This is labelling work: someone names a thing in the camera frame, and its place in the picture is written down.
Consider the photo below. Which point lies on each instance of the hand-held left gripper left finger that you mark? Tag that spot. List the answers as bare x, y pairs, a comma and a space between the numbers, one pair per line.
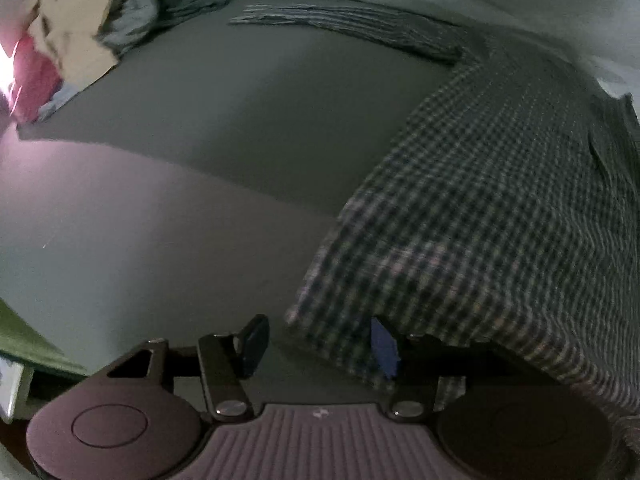
256, 347

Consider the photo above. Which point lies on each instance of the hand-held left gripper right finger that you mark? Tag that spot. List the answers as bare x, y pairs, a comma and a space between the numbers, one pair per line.
385, 355

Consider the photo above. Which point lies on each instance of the plaid button shirt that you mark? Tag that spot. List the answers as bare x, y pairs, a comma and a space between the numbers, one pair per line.
500, 220

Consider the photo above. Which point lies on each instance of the grey mattress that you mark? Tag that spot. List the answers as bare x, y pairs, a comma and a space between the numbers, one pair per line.
225, 150

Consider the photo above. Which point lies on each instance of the green mat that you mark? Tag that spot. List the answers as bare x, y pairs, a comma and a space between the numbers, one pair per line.
30, 340

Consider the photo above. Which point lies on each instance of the white flat box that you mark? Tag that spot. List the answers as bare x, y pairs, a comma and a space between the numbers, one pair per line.
10, 390

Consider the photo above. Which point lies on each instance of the striped folded cloth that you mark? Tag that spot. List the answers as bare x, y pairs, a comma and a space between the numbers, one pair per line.
360, 25

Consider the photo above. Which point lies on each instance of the pink cloth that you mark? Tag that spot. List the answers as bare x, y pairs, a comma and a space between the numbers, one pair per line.
35, 80

